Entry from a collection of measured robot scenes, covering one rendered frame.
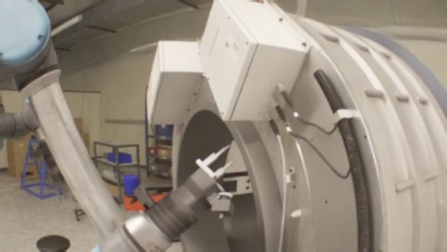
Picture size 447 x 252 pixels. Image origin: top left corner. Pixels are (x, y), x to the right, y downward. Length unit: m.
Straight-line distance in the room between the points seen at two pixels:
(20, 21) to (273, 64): 0.46
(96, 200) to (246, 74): 0.39
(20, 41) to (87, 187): 0.34
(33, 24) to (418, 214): 0.72
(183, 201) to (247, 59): 0.26
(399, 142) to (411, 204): 0.12
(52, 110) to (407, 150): 0.68
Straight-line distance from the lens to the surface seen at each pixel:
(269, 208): 0.63
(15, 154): 7.21
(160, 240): 0.52
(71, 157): 0.61
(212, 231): 1.42
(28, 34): 0.47
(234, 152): 1.36
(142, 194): 0.57
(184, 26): 7.79
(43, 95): 0.60
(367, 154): 0.44
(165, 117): 1.30
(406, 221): 0.52
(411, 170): 0.53
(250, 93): 0.57
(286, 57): 0.55
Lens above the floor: 1.53
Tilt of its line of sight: 2 degrees down
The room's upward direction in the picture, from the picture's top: 1 degrees clockwise
